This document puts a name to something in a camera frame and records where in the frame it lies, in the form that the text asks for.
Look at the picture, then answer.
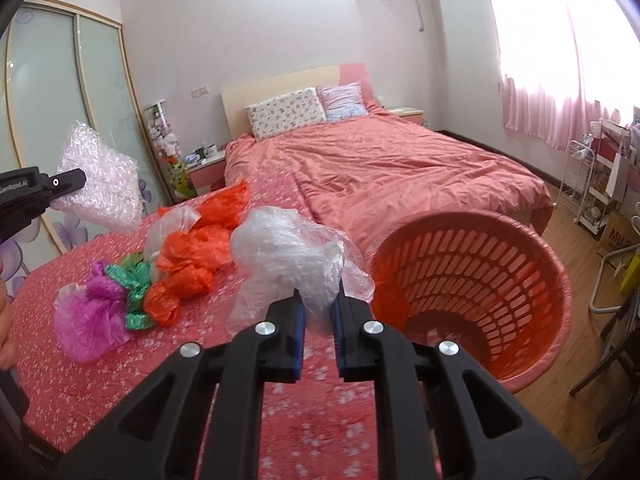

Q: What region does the brown cardboard box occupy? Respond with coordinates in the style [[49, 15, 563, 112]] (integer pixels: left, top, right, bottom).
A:
[[595, 210, 640, 262]]

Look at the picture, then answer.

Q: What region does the white metal tube frame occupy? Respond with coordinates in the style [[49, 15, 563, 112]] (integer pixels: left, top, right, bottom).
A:
[[587, 250, 628, 312]]

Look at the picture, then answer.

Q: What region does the green plastic bag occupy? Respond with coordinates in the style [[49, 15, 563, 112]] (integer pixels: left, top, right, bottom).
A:
[[101, 252, 155, 332]]

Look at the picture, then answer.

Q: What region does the magenta plastic bag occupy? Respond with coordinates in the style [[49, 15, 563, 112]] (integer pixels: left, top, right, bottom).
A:
[[53, 260, 135, 364]]

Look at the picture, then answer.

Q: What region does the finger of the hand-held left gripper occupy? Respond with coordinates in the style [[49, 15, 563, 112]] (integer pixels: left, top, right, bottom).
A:
[[45, 170, 87, 200]]

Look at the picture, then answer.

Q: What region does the small clear plastic bag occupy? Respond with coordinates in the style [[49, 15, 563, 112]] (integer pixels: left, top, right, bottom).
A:
[[144, 206, 202, 281]]

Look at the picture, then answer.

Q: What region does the person's left hand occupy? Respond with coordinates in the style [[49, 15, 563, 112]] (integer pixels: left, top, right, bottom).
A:
[[0, 255, 18, 371]]

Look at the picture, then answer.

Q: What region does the cream nightstand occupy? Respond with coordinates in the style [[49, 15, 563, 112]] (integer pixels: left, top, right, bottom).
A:
[[386, 106, 427, 127]]

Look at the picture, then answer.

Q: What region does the dark chair frame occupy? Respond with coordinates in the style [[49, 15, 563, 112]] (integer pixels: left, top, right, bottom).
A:
[[569, 290, 640, 443]]

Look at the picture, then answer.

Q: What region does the bed with pink cover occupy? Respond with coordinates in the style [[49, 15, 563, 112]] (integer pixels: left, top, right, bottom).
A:
[[225, 102, 554, 257]]

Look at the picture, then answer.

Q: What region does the large orange plastic bag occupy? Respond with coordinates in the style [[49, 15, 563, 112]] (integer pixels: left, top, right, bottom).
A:
[[156, 224, 237, 287]]

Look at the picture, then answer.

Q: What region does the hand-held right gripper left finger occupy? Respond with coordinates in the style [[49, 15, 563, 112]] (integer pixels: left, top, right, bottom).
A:
[[52, 289, 307, 480]]

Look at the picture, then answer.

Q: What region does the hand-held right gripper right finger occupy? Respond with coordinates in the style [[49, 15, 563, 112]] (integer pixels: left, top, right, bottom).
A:
[[334, 287, 583, 480]]

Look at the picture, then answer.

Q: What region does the white wire trolley rack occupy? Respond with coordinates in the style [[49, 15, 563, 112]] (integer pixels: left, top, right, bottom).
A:
[[556, 119, 640, 237]]

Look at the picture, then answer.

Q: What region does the small orange plastic bag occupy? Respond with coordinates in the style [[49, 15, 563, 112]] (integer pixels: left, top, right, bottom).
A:
[[144, 266, 215, 327]]

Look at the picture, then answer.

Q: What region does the white floral pillow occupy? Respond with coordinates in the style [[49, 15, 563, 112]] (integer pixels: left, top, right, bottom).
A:
[[246, 87, 327, 141]]

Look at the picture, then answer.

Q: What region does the large clear plastic bag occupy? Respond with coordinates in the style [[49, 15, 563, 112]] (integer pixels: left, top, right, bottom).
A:
[[229, 206, 376, 335]]

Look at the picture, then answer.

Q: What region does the pink bubble wrap sheet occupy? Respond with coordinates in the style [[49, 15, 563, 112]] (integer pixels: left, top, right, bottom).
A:
[[50, 121, 147, 234]]

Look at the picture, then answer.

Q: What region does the white air conditioner pipe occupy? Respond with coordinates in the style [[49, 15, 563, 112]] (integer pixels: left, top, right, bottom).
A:
[[416, 0, 437, 34]]

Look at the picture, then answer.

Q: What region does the clear tube of plush toys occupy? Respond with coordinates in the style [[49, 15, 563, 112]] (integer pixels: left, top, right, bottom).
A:
[[142, 100, 197, 199]]

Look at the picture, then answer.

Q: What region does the floral glass sliding wardrobe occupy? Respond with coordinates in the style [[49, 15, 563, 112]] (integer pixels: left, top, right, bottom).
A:
[[0, 0, 167, 283]]

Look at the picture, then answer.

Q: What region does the red plastic laundry basket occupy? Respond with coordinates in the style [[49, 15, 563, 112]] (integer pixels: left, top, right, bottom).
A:
[[367, 210, 574, 395]]

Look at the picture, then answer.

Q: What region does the pink curtain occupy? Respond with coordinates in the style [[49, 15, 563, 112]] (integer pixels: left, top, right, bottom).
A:
[[477, 0, 640, 153]]

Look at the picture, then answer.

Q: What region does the red floral cloth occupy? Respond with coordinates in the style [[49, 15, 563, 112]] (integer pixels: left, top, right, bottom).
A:
[[10, 165, 382, 480]]

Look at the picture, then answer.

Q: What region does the cream and pink headboard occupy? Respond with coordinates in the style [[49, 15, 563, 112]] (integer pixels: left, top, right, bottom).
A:
[[221, 62, 375, 140]]

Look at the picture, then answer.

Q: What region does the pink and white nightstand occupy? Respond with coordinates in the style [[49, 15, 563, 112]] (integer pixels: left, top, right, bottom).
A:
[[185, 152, 229, 197]]

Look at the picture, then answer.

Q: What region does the pink striped pillow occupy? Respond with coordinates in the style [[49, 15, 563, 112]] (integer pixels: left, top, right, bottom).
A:
[[317, 81, 372, 122]]

